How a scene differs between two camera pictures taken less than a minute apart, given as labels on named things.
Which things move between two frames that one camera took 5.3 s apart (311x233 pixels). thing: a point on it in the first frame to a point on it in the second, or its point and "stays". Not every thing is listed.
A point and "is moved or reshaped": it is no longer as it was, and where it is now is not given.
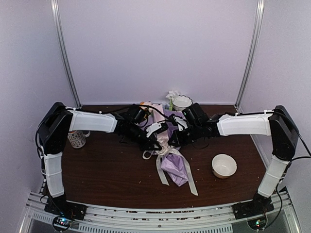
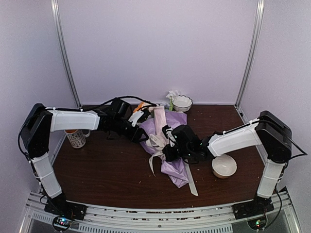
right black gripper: x=179 y=141 to x=170 y=157
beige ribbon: x=160 y=153 is moved or reshaped
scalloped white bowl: x=181 y=102 stays
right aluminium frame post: x=259 y=13 stays
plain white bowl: x=223 y=165 stays
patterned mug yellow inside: x=77 y=138 stays
